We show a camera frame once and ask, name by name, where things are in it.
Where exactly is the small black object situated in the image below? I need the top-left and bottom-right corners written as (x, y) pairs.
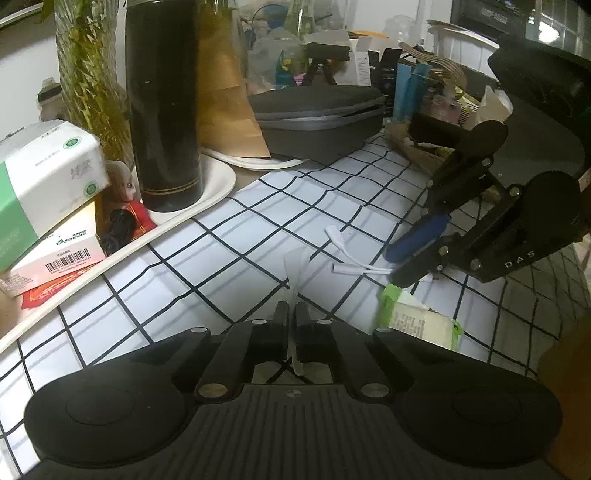
top-left (102, 209), bottom-right (138, 256)

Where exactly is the small doll figurine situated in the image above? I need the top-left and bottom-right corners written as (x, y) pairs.
top-left (107, 161), bottom-right (139, 204)

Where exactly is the white black-checked tablecloth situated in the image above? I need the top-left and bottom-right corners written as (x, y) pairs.
top-left (0, 131), bottom-right (591, 476)

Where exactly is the white carton box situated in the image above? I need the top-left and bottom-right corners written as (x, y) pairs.
top-left (348, 37), bottom-right (403, 86)

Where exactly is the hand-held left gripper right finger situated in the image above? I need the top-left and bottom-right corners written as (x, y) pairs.
top-left (295, 301), bottom-right (458, 401)

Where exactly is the white adapter cable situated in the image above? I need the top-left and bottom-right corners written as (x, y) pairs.
top-left (324, 224), bottom-right (398, 276)

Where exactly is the small black tripod camera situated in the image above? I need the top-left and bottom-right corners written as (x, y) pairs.
top-left (302, 42), bottom-right (352, 86)

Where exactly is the blue box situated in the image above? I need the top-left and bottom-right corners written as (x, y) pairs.
top-left (394, 64), bottom-right (415, 121)
top-left (412, 65), bottom-right (433, 116)

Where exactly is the tall black thermos bottle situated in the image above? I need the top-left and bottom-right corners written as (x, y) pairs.
top-left (124, 0), bottom-right (205, 213)

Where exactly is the white and green tissue box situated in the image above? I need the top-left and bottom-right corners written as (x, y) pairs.
top-left (0, 119), bottom-right (112, 274)

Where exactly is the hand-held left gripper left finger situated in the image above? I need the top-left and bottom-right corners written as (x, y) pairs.
top-left (139, 301), bottom-right (291, 403)

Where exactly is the pink and white box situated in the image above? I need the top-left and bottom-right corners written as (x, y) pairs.
top-left (0, 196), bottom-right (106, 297)

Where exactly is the glass vase with green stems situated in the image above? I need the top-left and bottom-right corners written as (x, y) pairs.
top-left (54, 0), bottom-right (134, 160)

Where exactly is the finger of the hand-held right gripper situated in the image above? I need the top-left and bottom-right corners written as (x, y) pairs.
top-left (385, 152), bottom-right (498, 263)
top-left (389, 185), bottom-right (574, 288)

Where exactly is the grey zippered case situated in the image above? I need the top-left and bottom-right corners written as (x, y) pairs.
top-left (248, 84), bottom-right (387, 164)

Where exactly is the crumpled clear plastic bag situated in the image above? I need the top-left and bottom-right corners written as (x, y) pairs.
top-left (249, 25), bottom-right (305, 88)

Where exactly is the brown paper bag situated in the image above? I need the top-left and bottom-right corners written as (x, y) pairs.
top-left (196, 0), bottom-right (271, 160)

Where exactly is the brown wooden furniture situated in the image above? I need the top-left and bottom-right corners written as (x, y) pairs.
top-left (537, 316), bottom-right (591, 480)

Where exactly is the green and white packet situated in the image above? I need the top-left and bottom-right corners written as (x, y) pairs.
top-left (375, 284), bottom-right (464, 352)

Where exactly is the flat ribbon cable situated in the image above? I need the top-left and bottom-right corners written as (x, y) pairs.
top-left (399, 42), bottom-right (468, 86)

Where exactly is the white plastic tray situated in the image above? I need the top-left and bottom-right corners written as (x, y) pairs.
top-left (0, 148), bottom-right (237, 354)

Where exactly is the red packet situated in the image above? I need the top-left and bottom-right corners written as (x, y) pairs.
top-left (21, 277), bottom-right (70, 311)

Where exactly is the dark slim package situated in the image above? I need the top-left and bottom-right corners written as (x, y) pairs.
top-left (379, 48), bottom-right (403, 117)

